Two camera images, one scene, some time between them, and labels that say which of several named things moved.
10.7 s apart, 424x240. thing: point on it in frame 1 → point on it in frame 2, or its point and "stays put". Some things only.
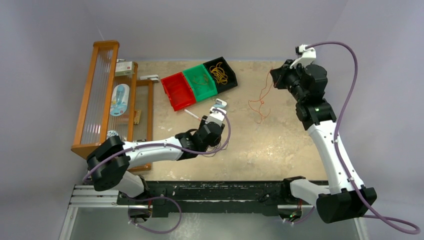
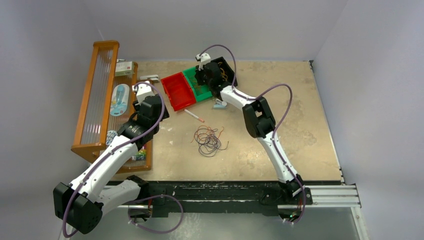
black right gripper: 279,75 → 198,73
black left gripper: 203,121 → 137,105
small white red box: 124,68 stays put
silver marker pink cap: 192,114 stays put
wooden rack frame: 114,103 stays put
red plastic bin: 179,93 stays put
